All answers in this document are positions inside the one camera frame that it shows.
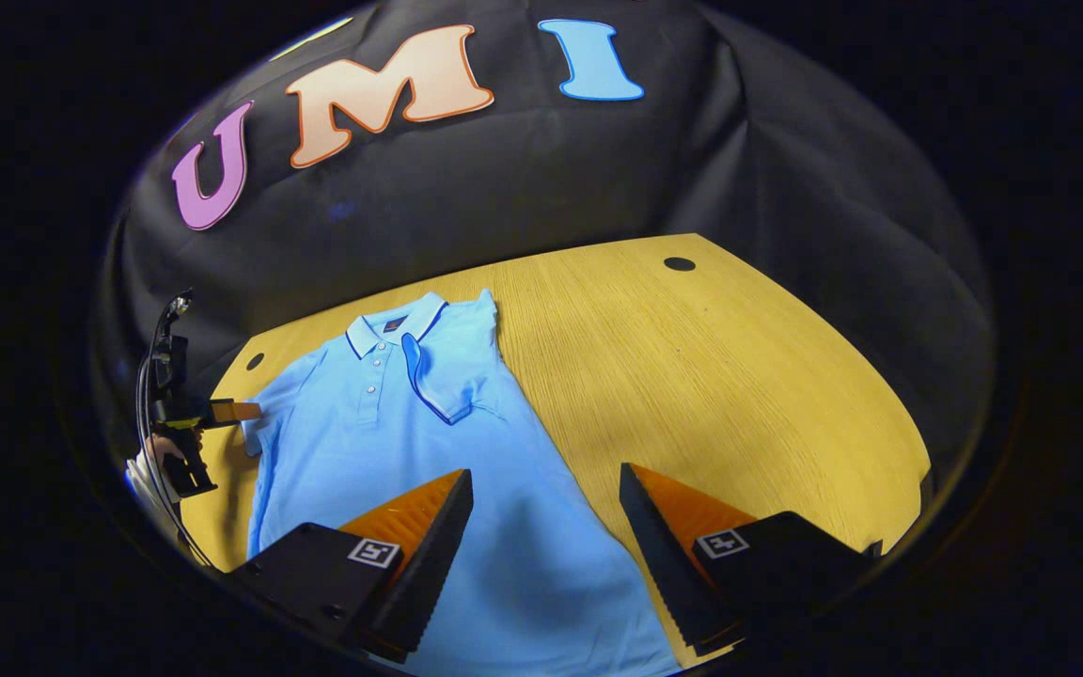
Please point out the black round table grommet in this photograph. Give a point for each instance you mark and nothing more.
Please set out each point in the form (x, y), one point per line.
(255, 361)
(679, 263)

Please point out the black backdrop cloth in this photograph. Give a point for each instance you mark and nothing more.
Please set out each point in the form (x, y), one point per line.
(551, 169)

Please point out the light blue polo T-shirt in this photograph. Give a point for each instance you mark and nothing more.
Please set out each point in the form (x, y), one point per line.
(391, 442)

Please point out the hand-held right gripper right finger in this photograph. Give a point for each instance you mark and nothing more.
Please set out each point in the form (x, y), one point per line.
(664, 564)

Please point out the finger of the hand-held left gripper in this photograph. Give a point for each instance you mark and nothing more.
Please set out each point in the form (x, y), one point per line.
(236, 411)

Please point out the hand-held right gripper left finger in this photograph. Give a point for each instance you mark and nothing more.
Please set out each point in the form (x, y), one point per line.
(433, 555)

